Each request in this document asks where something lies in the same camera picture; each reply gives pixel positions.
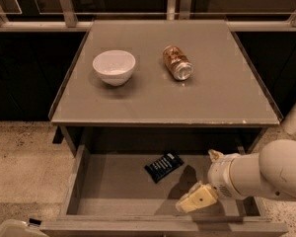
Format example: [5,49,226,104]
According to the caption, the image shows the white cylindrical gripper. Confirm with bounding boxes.
[176,149,242,213]

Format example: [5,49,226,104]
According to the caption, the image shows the dark blue rxbar wrapper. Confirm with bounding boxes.
[144,151,184,184]

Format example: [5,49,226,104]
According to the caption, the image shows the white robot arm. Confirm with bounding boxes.
[176,139,296,213]

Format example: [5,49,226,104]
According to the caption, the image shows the white plastic robot base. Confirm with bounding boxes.
[0,219,49,237]

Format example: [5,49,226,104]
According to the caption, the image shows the open grey wooden drawer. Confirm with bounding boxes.
[40,146,288,237]

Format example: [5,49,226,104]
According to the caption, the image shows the grey cabinet with counter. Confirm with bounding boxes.
[47,19,284,156]

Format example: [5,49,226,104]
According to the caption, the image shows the gold soda can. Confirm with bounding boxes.
[163,45,193,81]

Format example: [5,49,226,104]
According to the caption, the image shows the white ceramic bowl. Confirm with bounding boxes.
[93,50,136,86]

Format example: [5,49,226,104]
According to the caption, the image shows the metal railing frame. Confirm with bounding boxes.
[0,0,296,32]

